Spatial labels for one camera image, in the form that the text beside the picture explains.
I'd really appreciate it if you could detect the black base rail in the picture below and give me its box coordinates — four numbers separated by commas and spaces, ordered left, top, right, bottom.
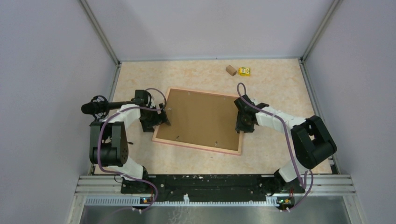
120, 174, 305, 202

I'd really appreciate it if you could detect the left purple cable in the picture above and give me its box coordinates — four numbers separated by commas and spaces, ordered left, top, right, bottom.
97, 88, 168, 213

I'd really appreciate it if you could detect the wooden picture frame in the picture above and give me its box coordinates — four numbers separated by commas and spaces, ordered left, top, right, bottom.
152, 87, 243, 156

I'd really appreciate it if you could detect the white cable duct strip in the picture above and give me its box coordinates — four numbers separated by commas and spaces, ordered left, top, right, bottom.
85, 195, 279, 207

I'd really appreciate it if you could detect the yellow toy block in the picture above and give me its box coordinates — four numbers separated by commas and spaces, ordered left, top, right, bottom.
238, 67, 251, 76

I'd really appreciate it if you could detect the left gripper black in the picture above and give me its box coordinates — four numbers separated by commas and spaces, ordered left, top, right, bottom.
140, 103, 170, 133

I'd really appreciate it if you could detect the small wooden block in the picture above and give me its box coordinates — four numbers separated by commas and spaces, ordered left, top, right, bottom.
226, 65, 237, 76

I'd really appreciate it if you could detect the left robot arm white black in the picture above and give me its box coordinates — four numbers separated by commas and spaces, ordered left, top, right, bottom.
81, 88, 170, 193

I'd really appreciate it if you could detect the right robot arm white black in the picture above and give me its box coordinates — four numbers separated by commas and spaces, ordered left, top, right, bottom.
234, 94, 337, 192

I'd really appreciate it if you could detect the black microphone orange tip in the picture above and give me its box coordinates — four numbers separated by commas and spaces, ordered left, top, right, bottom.
81, 95, 132, 126

